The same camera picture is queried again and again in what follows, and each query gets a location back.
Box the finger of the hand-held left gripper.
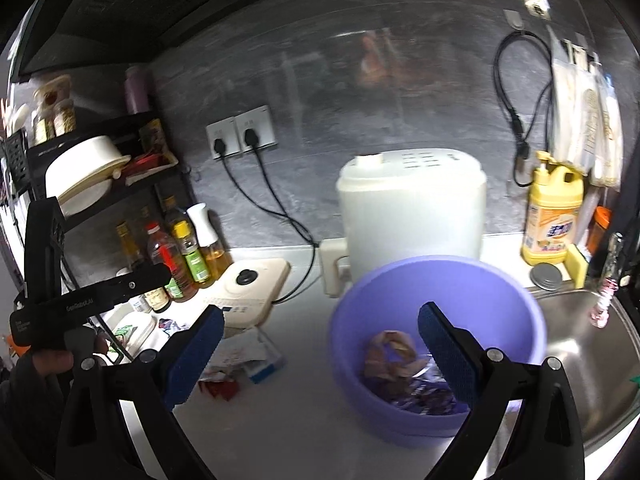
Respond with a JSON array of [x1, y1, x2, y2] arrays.
[[24, 199, 67, 311], [102, 263, 172, 306]]

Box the beige induction cooker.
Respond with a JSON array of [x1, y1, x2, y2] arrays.
[[187, 258, 292, 330]]

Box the square metal wall hook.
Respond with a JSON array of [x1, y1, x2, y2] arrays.
[[521, 0, 551, 22]]

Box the white plastic bowl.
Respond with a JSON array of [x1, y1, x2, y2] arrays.
[[45, 135, 132, 200]]

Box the black metal kitchen rack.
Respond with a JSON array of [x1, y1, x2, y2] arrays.
[[0, 112, 198, 361]]

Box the purple snack wrapper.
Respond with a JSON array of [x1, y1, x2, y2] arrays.
[[390, 374, 471, 417]]

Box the hanging plastic bags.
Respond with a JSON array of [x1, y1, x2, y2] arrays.
[[547, 27, 623, 191]]

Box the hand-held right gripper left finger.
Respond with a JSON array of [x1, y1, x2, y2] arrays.
[[56, 304, 226, 480]]

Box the hanging black cable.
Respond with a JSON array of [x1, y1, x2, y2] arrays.
[[494, 30, 553, 188]]

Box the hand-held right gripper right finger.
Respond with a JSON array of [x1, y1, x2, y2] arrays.
[[417, 302, 586, 480]]

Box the yellow brown packet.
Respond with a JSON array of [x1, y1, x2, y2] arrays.
[[139, 119, 168, 156]]

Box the purple plastic basin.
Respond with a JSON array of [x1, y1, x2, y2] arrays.
[[327, 256, 547, 448]]

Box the grey round sink lid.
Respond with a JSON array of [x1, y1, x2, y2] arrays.
[[531, 263, 565, 292]]

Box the person's left hand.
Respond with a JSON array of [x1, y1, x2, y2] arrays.
[[30, 332, 109, 377]]

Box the orange lidded jar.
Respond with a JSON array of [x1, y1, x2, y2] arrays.
[[587, 207, 612, 256]]

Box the white top oil sprayer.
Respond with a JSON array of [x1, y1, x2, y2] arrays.
[[186, 202, 233, 273]]

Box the red cap sauce bottle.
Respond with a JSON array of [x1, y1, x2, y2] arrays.
[[146, 222, 186, 301]]

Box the white paper wrapper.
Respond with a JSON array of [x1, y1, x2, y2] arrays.
[[200, 327, 268, 376]]

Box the blue white packet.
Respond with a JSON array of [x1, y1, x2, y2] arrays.
[[247, 345, 286, 385]]

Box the yellow cap green label bottle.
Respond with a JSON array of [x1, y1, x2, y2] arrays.
[[172, 220, 213, 288]]

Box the black plug cable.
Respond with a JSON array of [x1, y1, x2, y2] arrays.
[[212, 137, 321, 251], [242, 129, 321, 306]]

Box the yellow detergent bottle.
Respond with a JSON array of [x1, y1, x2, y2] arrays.
[[521, 150, 585, 267]]

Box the yellow sponge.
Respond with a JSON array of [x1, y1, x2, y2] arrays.
[[566, 245, 591, 283]]

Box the red packet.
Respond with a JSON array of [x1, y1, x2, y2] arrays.
[[122, 152, 178, 176]]

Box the brown crumpled wrapper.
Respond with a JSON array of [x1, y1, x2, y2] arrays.
[[363, 331, 417, 387]]

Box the white wall socket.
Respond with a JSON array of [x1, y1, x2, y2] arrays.
[[235, 105, 277, 153], [206, 116, 240, 160]]

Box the white container green label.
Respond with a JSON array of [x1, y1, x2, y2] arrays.
[[107, 312, 157, 356]]

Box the clear glass bottle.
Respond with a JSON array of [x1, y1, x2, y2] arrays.
[[590, 232, 626, 328]]

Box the lidded plastic container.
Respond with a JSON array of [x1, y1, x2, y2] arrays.
[[32, 75, 73, 108]]

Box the black range hood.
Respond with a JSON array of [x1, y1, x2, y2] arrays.
[[10, 0, 351, 81]]

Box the dark glass bottle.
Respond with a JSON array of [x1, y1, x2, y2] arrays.
[[162, 195, 188, 231]]

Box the stainless steel sink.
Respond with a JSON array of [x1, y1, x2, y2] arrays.
[[525, 287, 640, 461]]

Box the pink bottle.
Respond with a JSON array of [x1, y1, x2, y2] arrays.
[[124, 65, 151, 115]]

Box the red wrapper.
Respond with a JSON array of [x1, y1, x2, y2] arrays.
[[197, 367, 241, 401]]

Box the brown bottle beige label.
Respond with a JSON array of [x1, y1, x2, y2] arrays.
[[142, 287, 171, 313]]

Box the yellow oil bottle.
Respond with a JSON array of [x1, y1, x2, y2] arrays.
[[116, 220, 146, 273]]

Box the glass spice jar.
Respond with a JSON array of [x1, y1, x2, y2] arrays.
[[52, 99, 77, 136], [32, 112, 56, 146]]

